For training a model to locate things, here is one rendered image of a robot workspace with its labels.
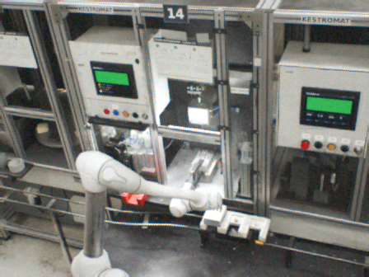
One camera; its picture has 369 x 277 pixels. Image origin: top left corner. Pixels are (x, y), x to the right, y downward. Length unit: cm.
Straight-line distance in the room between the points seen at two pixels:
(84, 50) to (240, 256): 142
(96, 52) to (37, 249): 202
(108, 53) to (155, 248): 116
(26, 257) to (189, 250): 163
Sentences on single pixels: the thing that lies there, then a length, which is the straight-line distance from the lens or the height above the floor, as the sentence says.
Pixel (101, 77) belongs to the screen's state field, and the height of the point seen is 165.
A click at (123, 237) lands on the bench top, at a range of 296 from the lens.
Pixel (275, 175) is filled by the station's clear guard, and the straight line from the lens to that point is 259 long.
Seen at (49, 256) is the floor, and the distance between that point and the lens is 397.
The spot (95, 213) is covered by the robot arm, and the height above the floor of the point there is 122.
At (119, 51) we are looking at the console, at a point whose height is 180.
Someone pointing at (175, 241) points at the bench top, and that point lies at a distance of 287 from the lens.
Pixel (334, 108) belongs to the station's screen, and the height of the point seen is 161.
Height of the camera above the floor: 277
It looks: 35 degrees down
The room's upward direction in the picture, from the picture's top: 6 degrees counter-clockwise
